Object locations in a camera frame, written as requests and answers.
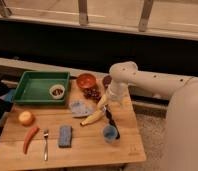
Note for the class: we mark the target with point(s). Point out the bunch of red grapes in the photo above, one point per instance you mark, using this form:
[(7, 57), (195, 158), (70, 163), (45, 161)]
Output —
[(92, 94)]

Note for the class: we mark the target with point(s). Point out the crumpled blue cloth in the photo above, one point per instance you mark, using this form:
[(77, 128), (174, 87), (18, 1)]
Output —
[(79, 109)]

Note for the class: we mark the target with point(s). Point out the black dish brush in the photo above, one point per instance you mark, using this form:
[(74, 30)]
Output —
[(111, 120)]

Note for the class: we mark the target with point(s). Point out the red chili pepper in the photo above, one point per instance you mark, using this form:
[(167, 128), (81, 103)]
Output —
[(31, 133)]

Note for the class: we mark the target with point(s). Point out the white cup with nuts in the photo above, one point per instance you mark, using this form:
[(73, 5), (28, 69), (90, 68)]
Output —
[(57, 91)]

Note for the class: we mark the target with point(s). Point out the blue plastic cup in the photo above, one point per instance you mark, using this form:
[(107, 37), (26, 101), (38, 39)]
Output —
[(110, 133)]

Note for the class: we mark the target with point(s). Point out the green plastic tray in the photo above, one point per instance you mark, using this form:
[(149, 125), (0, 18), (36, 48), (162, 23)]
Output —
[(33, 88)]

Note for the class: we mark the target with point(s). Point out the yellow banana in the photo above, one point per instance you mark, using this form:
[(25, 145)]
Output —
[(93, 118)]

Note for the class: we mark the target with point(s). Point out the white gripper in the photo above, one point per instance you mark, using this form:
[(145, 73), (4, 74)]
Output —
[(115, 92)]

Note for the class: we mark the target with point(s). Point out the blue sponge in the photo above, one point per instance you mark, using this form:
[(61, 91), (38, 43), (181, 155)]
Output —
[(65, 136)]

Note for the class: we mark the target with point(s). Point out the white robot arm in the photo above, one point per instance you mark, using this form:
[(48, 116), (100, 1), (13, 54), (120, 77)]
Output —
[(180, 140)]

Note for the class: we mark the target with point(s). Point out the silver fork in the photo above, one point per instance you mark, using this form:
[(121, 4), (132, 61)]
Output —
[(46, 134)]

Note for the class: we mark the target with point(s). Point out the orange bowl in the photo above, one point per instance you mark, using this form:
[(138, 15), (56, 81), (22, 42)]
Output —
[(86, 81)]

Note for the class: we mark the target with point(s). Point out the yellow apple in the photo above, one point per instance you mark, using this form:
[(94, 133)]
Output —
[(26, 118)]

